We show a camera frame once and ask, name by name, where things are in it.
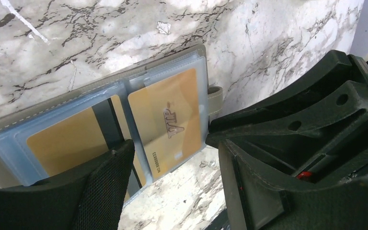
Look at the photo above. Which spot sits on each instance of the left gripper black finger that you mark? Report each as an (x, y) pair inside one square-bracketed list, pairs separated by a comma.
[(87, 197)]

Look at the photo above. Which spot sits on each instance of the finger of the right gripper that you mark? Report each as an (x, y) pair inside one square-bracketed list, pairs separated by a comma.
[(259, 197)]

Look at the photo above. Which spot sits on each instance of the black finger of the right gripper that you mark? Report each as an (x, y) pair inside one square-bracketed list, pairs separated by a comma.
[(303, 130)]

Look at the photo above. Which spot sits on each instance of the gold credit card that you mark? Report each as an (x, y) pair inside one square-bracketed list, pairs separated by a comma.
[(167, 117), (80, 137)]

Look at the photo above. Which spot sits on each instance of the grey card holder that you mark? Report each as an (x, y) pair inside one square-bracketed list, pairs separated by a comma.
[(19, 166)]

